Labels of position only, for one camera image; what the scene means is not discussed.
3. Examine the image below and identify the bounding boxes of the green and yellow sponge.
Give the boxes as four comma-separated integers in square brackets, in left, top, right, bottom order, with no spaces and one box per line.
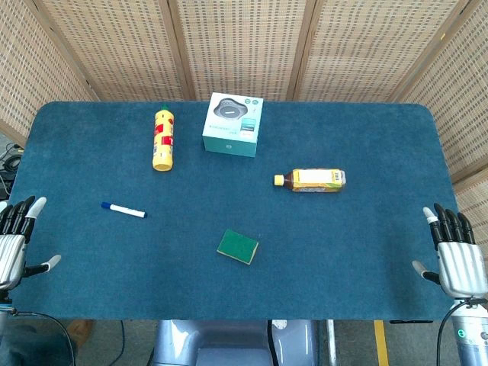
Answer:
[216,228,260,266]

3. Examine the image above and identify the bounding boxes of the yellow squeeze bottle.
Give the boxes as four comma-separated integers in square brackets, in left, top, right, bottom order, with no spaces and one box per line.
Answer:
[152,103,176,172]

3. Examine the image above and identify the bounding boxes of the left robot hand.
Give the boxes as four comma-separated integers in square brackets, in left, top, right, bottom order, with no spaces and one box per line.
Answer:
[0,195,62,292]

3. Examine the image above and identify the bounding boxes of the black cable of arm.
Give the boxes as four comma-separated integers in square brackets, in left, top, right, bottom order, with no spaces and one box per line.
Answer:
[10,309,77,366]
[436,299,488,366]

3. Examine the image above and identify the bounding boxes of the teal and white speaker box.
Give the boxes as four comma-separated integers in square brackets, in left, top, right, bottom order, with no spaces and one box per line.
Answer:
[201,91,265,159]

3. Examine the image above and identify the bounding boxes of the black cables on floor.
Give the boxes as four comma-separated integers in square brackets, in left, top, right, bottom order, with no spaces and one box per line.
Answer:
[0,141,24,199]

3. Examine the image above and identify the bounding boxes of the tea bottle with yellow label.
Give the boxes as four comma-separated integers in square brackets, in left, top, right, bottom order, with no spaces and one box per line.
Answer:
[273,169,348,194]

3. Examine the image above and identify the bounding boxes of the blue cable on floor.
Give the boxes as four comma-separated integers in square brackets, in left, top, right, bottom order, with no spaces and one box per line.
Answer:
[112,319,127,358]

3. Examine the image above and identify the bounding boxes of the white blue marker pen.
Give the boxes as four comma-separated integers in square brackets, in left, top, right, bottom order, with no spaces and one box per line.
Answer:
[101,201,148,220]

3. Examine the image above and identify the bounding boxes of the blue table mat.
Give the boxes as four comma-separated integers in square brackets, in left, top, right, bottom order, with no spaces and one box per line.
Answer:
[0,100,461,322]

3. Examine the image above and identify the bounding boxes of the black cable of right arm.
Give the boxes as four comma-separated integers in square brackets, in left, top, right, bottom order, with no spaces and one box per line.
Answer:
[436,299,488,366]

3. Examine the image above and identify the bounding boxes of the woven bamboo folding screen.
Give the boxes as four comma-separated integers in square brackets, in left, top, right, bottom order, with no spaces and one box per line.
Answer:
[0,0,488,245]

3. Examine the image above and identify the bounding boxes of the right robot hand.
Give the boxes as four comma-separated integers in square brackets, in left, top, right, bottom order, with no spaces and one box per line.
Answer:
[412,203,488,299]

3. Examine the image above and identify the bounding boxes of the silver robot torso base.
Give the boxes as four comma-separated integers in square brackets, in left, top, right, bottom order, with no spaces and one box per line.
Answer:
[147,319,320,366]

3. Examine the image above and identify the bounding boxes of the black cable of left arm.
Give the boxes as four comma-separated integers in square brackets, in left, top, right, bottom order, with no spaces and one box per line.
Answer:
[10,309,77,366]

